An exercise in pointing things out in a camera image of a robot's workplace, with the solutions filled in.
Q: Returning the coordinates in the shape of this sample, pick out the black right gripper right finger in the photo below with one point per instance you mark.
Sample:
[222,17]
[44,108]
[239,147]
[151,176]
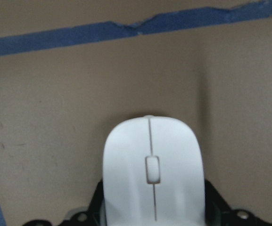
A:
[219,213]

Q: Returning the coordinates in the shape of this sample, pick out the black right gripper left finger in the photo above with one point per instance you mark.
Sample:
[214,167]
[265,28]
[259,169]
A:
[93,215]

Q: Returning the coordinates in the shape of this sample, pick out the white computer mouse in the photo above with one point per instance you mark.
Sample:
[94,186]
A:
[153,174]

